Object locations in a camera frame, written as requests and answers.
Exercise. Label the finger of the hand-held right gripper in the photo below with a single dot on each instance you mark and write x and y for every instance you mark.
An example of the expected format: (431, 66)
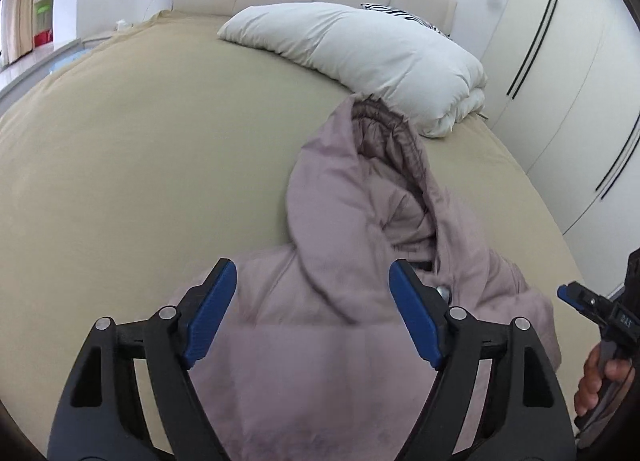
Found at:
(582, 297)

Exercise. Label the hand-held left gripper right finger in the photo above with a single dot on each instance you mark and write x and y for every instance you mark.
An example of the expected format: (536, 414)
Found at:
(415, 311)

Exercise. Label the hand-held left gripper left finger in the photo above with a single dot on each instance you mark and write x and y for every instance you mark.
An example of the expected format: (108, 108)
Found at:
(212, 308)

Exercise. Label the mauve hooded puffer jacket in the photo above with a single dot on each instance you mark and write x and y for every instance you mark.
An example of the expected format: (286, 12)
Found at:
(360, 291)

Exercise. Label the person's right hand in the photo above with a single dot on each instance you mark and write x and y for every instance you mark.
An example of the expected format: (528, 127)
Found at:
(597, 378)

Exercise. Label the beige bed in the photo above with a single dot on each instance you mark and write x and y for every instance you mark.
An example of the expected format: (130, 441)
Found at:
(150, 141)

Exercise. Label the cream wardrobe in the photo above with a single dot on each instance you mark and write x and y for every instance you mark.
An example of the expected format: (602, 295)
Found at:
(570, 91)

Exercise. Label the black and white striped pillow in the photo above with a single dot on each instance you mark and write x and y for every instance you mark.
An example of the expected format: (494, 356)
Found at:
(406, 16)

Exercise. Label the beige curtain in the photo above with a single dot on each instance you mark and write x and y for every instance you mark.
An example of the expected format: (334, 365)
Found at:
(17, 11)

